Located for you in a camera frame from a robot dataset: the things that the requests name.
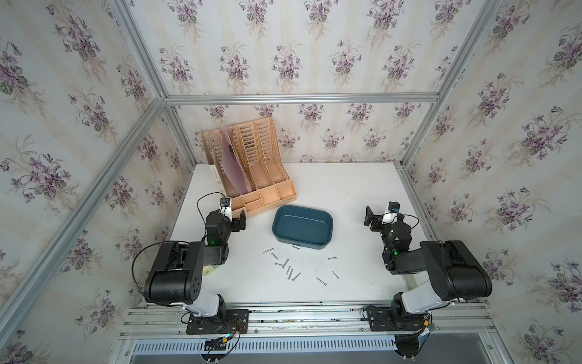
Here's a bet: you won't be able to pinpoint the aluminium cage frame bars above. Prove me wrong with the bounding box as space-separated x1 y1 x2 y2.
1 1 501 345

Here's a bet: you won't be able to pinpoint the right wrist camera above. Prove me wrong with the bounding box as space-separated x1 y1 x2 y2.
382 201 400 224

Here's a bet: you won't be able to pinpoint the peach plastic file organizer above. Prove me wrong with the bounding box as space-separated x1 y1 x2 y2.
202 118 297 218

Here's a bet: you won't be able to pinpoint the teal plastic storage box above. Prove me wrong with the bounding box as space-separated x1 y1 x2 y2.
272 205 333 250

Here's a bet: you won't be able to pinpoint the aluminium front rail frame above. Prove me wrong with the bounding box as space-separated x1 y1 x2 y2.
109 301 512 363

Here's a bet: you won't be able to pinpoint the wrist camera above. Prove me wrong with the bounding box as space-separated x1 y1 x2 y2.
382 201 400 224
219 197 232 215

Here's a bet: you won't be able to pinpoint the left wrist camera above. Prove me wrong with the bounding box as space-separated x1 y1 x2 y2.
219 197 232 215

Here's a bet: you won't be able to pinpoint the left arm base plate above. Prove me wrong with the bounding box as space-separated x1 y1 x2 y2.
186 309 250 335

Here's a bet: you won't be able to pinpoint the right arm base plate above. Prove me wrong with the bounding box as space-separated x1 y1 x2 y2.
362 306 430 332

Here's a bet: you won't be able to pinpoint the purple translucent folder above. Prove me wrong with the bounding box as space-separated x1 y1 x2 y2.
220 124 252 195

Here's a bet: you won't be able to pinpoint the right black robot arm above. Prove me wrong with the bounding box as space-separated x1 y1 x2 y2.
364 202 493 325

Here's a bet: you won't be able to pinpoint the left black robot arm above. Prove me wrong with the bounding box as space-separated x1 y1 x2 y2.
131 192 246 323

